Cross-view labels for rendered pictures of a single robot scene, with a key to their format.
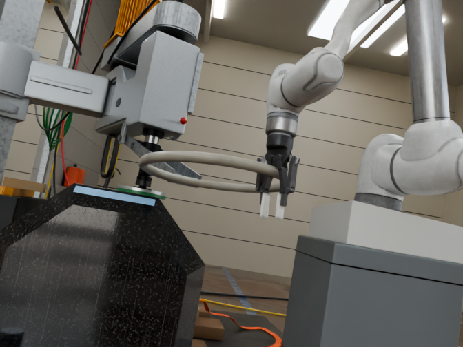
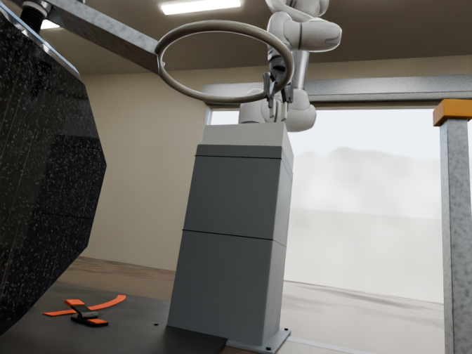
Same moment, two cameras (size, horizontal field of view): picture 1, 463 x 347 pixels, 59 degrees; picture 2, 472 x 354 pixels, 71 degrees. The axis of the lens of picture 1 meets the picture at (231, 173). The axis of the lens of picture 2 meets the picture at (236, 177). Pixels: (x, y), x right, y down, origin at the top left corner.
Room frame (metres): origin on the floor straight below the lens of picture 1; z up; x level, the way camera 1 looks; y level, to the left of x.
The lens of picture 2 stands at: (0.80, 0.96, 0.30)
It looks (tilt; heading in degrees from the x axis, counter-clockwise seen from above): 14 degrees up; 293
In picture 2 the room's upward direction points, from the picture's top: 8 degrees clockwise
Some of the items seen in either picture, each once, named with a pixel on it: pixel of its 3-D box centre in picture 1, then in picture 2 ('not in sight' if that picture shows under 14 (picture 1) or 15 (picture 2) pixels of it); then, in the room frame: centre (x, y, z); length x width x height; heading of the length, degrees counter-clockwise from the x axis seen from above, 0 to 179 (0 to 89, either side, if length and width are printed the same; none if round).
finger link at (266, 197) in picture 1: (264, 205); (272, 108); (1.15, -0.11, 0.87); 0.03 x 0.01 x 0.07; 137
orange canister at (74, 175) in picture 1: (76, 177); not in sight; (5.23, 1.95, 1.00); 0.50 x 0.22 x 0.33; 5
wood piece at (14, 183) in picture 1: (25, 184); not in sight; (2.25, 1.10, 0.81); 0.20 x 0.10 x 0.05; 109
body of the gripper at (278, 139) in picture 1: (278, 152); (279, 73); (1.14, -0.12, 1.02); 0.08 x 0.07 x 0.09; 47
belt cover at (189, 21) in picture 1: (147, 49); not in sight; (2.14, 0.57, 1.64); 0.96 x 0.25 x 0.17; 31
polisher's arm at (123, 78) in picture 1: (136, 106); not in sight; (2.18, 0.58, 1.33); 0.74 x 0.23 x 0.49; 31
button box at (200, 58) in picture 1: (191, 84); not in sight; (1.84, 0.25, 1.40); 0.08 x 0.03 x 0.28; 31
